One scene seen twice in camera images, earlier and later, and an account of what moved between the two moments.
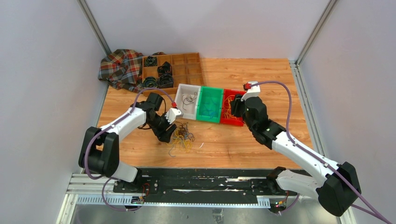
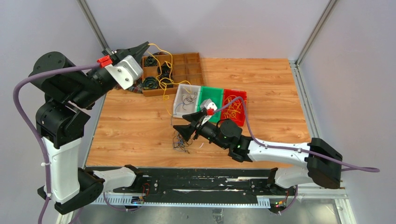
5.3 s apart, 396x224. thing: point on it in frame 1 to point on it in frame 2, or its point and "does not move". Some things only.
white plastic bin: [187, 100] does not move
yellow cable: [227, 105] does not move
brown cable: [187, 99] does not move
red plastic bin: [226, 116] does not move
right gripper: [235, 104] to [194, 118]
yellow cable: [187, 144] to [166, 97]
